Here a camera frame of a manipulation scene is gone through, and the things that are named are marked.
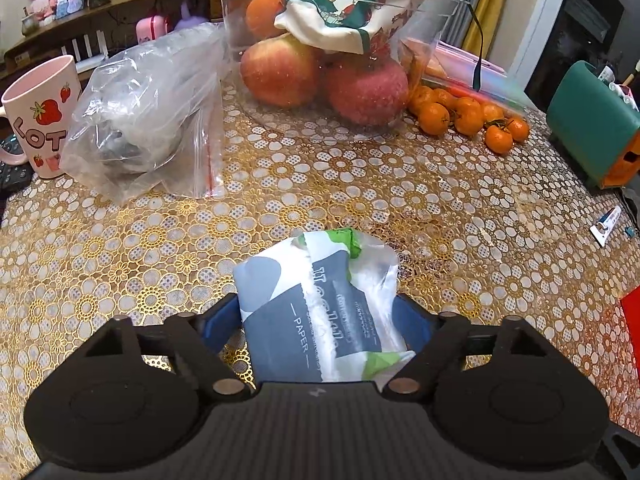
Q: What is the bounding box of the tangerine one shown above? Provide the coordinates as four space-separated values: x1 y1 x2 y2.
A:
418 102 450 136

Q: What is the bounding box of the red apple left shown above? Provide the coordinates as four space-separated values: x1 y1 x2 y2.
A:
240 34 321 108

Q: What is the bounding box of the pink strawberry mug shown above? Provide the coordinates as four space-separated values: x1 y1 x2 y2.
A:
1 54 81 179

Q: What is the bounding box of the tangerine three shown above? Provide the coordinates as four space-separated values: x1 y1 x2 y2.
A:
485 125 514 156

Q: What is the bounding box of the red apple front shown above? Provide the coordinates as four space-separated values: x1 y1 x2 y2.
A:
323 56 409 126

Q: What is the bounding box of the orange fruit in bowl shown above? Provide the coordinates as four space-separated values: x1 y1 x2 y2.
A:
245 0 284 40

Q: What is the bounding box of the wooden tv cabinet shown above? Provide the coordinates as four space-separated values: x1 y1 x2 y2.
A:
1 0 221 79

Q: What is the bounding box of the red apple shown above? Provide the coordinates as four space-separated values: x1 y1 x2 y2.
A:
240 34 321 108
323 56 409 126

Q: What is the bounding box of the tangerine two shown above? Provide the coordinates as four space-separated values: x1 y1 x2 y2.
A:
454 106 484 138

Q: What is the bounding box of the black remote control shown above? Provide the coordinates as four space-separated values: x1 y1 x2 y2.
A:
0 133 34 200

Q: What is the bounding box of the green orange tissue box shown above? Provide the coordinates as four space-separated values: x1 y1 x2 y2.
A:
547 61 639 188

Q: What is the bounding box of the clear zip plastic bag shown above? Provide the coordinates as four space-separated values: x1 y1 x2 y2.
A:
61 22 229 205

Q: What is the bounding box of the red cardboard box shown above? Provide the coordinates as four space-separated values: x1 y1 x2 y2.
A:
620 287 640 373

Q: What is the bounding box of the small white paper packet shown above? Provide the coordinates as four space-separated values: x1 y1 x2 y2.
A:
589 205 622 247

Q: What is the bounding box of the tangerine four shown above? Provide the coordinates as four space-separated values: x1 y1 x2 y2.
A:
506 117 529 143

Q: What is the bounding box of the yellow curtain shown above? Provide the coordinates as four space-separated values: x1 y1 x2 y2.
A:
462 0 506 58

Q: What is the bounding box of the pastel folder stack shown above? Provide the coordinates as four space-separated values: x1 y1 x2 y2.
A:
424 41 533 110

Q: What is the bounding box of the clear fruit bowl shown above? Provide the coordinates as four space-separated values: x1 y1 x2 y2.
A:
221 0 465 139

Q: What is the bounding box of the tissue paper pack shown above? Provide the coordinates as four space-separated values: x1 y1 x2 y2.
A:
233 229 415 387

